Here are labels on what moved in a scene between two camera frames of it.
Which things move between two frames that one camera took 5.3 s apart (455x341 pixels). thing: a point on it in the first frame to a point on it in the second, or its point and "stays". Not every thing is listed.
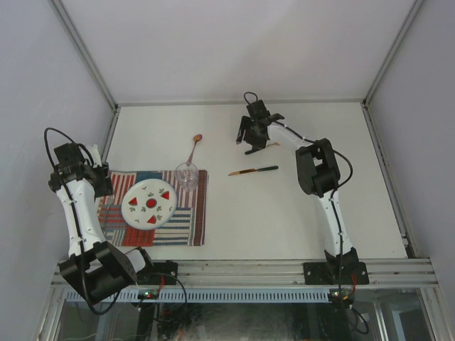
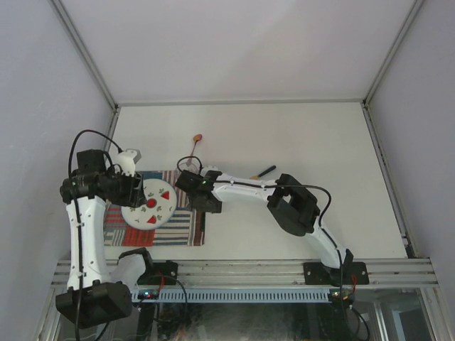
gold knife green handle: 259,169 to 200,224
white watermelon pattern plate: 148,203 stays
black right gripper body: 252,138 to 211,207
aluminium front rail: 417,272 stays
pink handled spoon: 197,138 stays
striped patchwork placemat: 188,227 stays
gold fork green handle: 254,150 to 257,177
